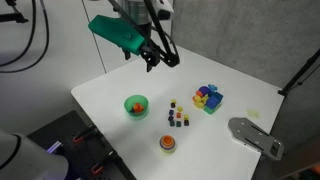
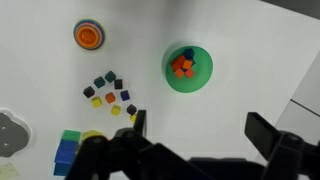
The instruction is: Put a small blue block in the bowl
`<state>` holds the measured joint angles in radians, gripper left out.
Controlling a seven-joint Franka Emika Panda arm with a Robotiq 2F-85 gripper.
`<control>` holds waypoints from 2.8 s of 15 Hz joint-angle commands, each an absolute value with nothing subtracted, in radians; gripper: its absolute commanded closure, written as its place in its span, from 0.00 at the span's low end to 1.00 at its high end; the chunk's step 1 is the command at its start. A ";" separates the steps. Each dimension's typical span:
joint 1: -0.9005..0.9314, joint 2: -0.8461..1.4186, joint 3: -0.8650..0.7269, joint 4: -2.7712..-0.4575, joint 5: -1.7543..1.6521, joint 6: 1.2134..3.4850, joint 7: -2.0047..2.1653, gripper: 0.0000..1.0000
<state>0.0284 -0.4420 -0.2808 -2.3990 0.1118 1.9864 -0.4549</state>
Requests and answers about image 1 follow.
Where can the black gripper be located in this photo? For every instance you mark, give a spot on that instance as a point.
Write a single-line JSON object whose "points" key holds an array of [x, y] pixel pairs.
{"points": [[146, 31]]}

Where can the small blue block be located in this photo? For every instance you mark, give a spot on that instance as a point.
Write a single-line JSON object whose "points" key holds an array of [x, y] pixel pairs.
{"points": [[171, 112]]}

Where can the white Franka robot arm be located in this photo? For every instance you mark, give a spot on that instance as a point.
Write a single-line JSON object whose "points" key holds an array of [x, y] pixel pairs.
{"points": [[143, 10]]}

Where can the small yellow block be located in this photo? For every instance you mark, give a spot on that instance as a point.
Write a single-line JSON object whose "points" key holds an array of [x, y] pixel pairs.
{"points": [[180, 109], [173, 101], [186, 117]]}

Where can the small purple block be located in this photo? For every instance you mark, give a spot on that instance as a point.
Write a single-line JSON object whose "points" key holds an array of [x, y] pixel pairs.
{"points": [[173, 105], [170, 118], [186, 122]]}

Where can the green plastic bowl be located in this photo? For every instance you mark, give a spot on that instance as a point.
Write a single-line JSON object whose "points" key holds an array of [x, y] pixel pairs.
{"points": [[136, 106]]}

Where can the small orange block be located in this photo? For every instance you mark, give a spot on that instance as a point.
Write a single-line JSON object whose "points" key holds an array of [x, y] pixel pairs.
{"points": [[178, 115]]}

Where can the small green block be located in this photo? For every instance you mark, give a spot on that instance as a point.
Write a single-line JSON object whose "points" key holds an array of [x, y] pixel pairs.
{"points": [[178, 124], [172, 123]]}

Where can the large blue block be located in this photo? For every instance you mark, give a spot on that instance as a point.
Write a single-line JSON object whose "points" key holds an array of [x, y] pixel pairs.
{"points": [[214, 99]]}

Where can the large green block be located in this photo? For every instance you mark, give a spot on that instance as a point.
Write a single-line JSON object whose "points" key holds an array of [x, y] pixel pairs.
{"points": [[210, 110]]}

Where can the purple round toy piece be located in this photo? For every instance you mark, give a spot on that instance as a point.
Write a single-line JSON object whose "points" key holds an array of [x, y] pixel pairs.
{"points": [[203, 90]]}

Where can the orange toy piece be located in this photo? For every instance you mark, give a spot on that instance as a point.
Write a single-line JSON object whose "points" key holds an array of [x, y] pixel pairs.
{"points": [[137, 107]]}

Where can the yellow toy figure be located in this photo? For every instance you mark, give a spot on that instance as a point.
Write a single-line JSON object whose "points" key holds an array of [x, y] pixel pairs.
{"points": [[200, 100]]}

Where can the light blue toy piece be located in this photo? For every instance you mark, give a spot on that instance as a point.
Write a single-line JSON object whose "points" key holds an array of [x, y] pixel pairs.
{"points": [[212, 87]]}

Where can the grey metal mounting plate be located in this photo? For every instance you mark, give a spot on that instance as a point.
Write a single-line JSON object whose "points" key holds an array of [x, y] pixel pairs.
{"points": [[253, 136]]}

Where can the black base board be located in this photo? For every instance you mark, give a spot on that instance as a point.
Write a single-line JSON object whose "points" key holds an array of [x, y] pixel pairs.
{"points": [[83, 156]]}

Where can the black tripod leg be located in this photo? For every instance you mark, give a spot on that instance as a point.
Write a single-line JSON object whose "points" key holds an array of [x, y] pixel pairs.
{"points": [[300, 71]]}

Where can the white cylindrical robot housing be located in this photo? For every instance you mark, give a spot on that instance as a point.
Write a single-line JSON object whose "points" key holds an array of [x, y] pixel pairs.
{"points": [[26, 160]]}

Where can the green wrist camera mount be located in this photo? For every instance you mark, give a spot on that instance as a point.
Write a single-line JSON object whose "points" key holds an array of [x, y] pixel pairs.
{"points": [[116, 32]]}

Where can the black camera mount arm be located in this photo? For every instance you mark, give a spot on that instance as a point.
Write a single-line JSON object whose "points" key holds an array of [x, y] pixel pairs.
{"points": [[13, 16]]}

